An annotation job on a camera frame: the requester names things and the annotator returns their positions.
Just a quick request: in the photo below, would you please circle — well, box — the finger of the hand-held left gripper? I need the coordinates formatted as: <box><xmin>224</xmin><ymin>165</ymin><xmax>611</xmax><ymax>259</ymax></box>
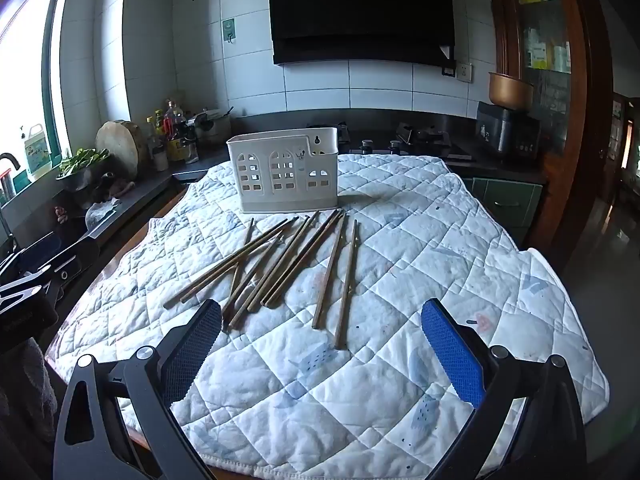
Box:
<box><xmin>49</xmin><ymin>239</ymin><xmax>101</xmax><ymax>286</ymax></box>

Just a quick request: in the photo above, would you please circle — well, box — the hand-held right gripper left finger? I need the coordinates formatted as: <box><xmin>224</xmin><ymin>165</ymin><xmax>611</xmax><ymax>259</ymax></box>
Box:
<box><xmin>52</xmin><ymin>299</ymin><xmax>222</xmax><ymax>480</ymax></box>

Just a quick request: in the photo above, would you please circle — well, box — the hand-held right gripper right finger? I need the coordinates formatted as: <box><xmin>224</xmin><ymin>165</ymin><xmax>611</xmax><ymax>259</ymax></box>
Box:
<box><xmin>421</xmin><ymin>298</ymin><xmax>588</xmax><ymax>480</ymax></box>

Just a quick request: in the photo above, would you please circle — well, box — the pile of wooden chopsticks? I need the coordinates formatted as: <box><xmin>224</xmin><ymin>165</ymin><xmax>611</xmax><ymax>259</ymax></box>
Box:
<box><xmin>164</xmin><ymin>209</ymin><xmax>359</xmax><ymax>351</ymax></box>

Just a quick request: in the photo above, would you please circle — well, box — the white plastic utensil holder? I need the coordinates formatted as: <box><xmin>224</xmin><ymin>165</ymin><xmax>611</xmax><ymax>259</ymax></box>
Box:
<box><xmin>226</xmin><ymin>128</ymin><xmax>340</xmax><ymax>212</ymax></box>

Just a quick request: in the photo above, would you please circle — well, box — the person's left forearm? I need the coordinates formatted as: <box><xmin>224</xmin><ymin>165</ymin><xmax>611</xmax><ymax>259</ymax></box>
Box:
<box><xmin>0</xmin><ymin>337</ymin><xmax>58</xmax><ymax>443</ymax></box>

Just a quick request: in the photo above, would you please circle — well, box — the white dishcloth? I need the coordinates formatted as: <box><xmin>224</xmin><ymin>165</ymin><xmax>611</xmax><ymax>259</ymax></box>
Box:
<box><xmin>85</xmin><ymin>198</ymin><xmax>122</xmax><ymax>231</ymax></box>

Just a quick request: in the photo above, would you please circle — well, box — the brown rag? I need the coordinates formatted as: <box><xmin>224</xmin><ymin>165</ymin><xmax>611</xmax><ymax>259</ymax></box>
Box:
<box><xmin>92</xmin><ymin>172</ymin><xmax>137</xmax><ymax>202</ymax></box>

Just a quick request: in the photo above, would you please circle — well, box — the bowl of green vegetables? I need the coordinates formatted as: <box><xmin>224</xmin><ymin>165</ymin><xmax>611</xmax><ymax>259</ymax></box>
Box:
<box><xmin>56</xmin><ymin>147</ymin><xmax>112</xmax><ymax>192</ymax></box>

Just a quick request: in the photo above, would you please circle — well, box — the white quilted mat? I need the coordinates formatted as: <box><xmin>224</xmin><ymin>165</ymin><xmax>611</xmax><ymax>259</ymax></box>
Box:
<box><xmin>46</xmin><ymin>152</ymin><xmax>611</xmax><ymax>475</ymax></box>

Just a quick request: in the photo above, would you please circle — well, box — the dark kitchen counter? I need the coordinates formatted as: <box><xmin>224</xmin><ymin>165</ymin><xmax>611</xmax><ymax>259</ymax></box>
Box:
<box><xmin>0</xmin><ymin>110</ymin><xmax>548</xmax><ymax>281</ymax></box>

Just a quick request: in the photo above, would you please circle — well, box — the black faucet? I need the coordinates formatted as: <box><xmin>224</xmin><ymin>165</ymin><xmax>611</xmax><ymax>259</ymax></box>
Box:
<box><xmin>0</xmin><ymin>152</ymin><xmax>22</xmax><ymax>202</ymax></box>

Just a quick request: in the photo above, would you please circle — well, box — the detergent bottle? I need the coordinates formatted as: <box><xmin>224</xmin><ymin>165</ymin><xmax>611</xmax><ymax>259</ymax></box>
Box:
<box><xmin>22</xmin><ymin>124</ymin><xmax>52</xmax><ymax>182</ymax></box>

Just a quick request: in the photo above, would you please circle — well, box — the round wooden cutting board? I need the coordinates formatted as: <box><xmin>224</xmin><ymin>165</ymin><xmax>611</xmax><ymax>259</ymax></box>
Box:
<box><xmin>95</xmin><ymin>120</ymin><xmax>142</xmax><ymax>182</ymax></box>

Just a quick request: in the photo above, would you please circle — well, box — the green lower cabinet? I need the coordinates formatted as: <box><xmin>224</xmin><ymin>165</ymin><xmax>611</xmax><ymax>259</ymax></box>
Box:
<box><xmin>459</xmin><ymin>176</ymin><xmax>544</xmax><ymax>247</ymax></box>

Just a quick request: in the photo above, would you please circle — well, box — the oil bottle with red cap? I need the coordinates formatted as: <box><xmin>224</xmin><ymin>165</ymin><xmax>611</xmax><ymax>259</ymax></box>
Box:
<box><xmin>167</xmin><ymin>100</ymin><xmax>189</xmax><ymax>162</ymax></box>

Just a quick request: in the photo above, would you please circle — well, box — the steel pot with lid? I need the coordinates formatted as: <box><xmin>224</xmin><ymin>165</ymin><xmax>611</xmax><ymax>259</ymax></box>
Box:
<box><xmin>187</xmin><ymin>107</ymin><xmax>234</xmax><ymax>139</ymax></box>

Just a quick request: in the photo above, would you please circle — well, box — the window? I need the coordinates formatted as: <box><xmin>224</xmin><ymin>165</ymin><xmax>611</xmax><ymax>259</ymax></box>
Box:
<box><xmin>0</xmin><ymin>0</ymin><xmax>77</xmax><ymax>191</ymax></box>

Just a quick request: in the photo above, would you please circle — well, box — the black gas stove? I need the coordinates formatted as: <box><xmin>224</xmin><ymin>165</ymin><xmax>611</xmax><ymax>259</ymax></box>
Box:
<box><xmin>305</xmin><ymin>121</ymin><xmax>473</xmax><ymax>162</ymax></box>

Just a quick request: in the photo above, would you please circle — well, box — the black rice cooker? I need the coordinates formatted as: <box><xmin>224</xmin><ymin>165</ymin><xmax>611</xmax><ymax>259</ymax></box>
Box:
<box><xmin>475</xmin><ymin>101</ymin><xmax>542</xmax><ymax>159</ymax></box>

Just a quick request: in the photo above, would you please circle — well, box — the copper inner pot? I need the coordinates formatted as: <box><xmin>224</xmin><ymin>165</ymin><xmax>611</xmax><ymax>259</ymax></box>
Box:
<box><xmin>488</xmin><ymin>71</ymin><xmax>535</xmax><ymax>111</ymax></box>

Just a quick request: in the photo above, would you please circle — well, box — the wooden glass-door cabinet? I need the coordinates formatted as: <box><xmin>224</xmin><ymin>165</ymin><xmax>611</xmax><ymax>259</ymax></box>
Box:
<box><xmin>482</xmin><ymin>0</ymin><xmax>617</xmax><ymax>263</ymax></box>

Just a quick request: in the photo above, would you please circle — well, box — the black range hood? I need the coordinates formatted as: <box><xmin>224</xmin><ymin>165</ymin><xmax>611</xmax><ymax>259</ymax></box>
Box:
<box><xmin>250</xmin><ymin>0</ymin><xmax>474</xmax><ymax>67</ymax></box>

